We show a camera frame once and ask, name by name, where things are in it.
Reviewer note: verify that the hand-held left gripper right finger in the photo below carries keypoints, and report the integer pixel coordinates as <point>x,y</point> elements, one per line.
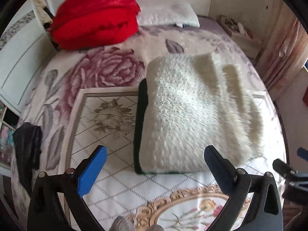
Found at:
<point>217,170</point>

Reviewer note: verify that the white quilted bed mat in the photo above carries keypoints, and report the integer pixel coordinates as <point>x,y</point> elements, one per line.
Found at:
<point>115,173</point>

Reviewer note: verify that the bed with lilac sheet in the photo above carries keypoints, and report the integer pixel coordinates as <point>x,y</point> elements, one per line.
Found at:
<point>209,21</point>

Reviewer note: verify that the white fuzzy green-lined coat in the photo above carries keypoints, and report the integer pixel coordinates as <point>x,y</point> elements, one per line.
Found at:
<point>192,113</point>

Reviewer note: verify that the white pillow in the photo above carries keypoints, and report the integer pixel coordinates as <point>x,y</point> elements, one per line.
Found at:
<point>168,15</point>

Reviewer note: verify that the black cloth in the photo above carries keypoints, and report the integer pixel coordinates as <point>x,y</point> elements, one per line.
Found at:
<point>27,146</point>

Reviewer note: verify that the pink patterned curtain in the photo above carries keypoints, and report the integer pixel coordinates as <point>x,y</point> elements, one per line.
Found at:
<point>286,57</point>

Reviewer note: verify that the cluttered white shelf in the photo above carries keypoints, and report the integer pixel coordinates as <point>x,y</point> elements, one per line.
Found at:
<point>6,139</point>

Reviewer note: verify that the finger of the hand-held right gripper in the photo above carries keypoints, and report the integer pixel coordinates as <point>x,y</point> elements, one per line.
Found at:
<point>302,153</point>
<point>281,165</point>

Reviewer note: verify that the white wardrobe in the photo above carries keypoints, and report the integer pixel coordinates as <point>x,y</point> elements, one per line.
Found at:
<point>21,60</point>

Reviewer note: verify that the cluttered bedside shelf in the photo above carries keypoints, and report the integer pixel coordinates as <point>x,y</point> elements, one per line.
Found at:
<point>240,32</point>

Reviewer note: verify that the red plush blanket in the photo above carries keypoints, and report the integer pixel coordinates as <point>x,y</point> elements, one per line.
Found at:
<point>96,16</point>

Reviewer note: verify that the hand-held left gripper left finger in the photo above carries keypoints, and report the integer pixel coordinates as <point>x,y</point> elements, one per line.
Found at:
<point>92,172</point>

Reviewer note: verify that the person's grey knitted clothing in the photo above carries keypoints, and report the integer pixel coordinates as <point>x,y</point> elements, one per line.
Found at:
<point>156,228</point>
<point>121,224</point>

